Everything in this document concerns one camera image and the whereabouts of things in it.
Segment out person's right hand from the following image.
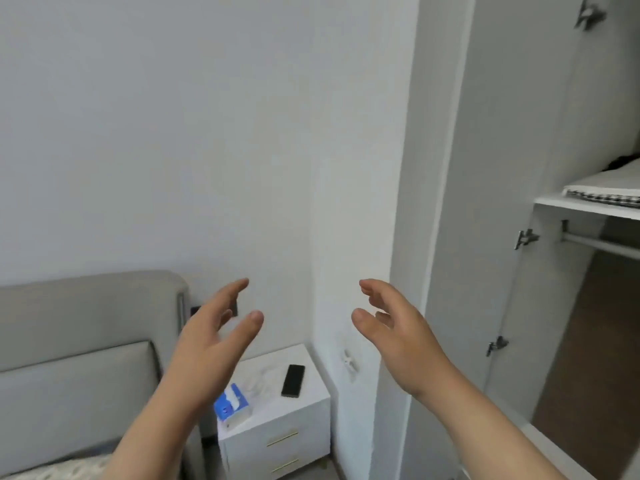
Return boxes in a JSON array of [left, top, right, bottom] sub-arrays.
[[351, 278, 451, 401]]

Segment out person's left hand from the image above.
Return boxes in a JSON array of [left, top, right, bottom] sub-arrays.
[[162, 278, 265, 421]]

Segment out bed with patterned sheet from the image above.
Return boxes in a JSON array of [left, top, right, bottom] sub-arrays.
[[0, 269, 206, 480]]

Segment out white wardrobe door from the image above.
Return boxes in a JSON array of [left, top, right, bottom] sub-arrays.
[[389, 0, 596, 480]]

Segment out grey houndstooth cushion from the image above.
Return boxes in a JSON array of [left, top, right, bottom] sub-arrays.
[[562, 158, 640, 209]]

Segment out person's right forearm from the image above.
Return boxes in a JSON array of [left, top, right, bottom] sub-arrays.
[[412, 364, 566, 480]]

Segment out blue tissue pack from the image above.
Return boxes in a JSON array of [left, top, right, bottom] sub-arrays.
[[213, 383, 253, 429]]

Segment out black phone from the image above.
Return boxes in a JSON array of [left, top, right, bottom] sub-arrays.
[[280, 364, 307, 399]]

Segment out black cloth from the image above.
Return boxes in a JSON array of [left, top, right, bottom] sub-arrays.
[[602, 153, 640, 171]]

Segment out white nightstand gold handles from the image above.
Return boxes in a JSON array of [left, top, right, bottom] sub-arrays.
[[215, 343, 333, 480]]

